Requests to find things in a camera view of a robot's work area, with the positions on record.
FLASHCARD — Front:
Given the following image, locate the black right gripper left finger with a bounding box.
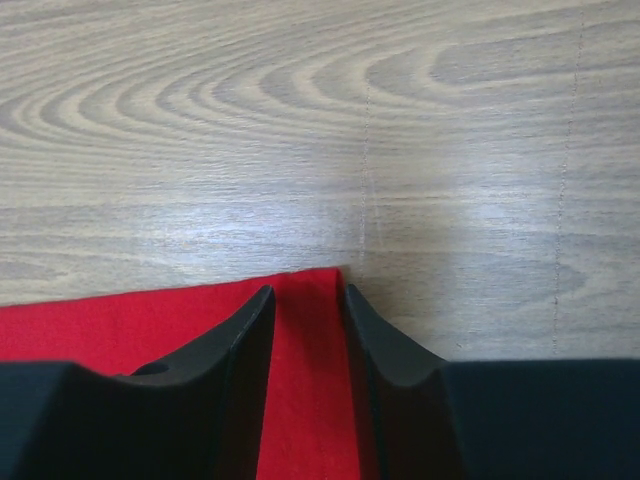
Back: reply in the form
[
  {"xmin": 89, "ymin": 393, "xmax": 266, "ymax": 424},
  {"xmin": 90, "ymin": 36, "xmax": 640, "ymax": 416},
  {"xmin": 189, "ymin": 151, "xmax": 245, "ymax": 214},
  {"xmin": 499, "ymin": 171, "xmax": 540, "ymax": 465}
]
[{"xmin": 1, "ymin": 286, "xmax": 276, "ymax": 479}]

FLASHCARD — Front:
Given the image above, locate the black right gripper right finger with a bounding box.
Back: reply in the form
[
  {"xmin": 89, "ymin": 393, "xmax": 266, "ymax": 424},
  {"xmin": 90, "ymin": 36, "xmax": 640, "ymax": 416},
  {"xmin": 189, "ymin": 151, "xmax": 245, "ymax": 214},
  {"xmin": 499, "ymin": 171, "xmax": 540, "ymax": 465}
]
[{"xmin": 344, "ymin": 285, "xmax": 639, "ymax": 479}]

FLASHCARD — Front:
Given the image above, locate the red t-shirt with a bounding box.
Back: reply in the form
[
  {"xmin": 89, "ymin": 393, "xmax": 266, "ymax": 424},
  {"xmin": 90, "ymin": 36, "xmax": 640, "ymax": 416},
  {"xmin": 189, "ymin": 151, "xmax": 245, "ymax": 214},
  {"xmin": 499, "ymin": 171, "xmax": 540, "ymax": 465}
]
[{"xmin": 1, "ymin": 268, "xmax": 360, "ymax": 480}]

